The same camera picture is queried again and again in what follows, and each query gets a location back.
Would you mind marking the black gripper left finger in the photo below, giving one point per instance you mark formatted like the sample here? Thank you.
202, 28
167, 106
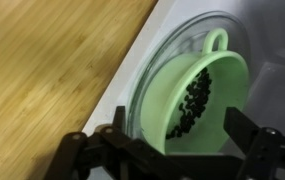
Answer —
115, 156

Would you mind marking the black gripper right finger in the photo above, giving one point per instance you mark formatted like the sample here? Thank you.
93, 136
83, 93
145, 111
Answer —
268, 156

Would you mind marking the black coffee beans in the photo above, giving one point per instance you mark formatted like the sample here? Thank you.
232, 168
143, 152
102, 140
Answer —
193, 100

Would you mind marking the red black microwave oven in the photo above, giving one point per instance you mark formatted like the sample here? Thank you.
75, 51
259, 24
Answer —
275, 33

